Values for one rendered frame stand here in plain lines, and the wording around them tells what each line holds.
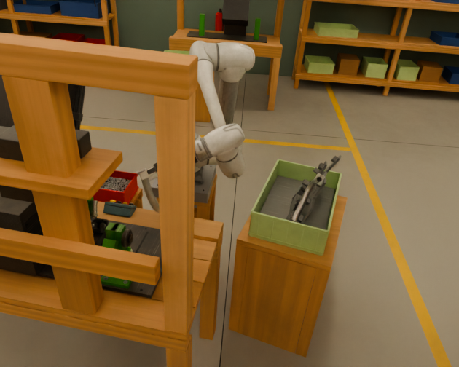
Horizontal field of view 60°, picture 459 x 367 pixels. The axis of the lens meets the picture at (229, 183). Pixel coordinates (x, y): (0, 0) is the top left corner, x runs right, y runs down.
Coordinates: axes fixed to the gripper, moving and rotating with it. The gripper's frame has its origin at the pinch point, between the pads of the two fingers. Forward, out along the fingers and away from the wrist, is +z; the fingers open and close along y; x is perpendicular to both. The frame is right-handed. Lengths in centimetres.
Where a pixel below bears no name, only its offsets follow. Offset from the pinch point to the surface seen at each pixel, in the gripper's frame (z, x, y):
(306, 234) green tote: -52, 43, -61
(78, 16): 74, -433, -345
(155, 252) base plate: 18.3, 22.1, -36.7
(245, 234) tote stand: -23, 28, -71
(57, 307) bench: 57, 31, -11
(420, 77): -377, -141, -457
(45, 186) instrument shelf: 23.6, 5.0, 38.8
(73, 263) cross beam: 33.1, 24.8, 16.5
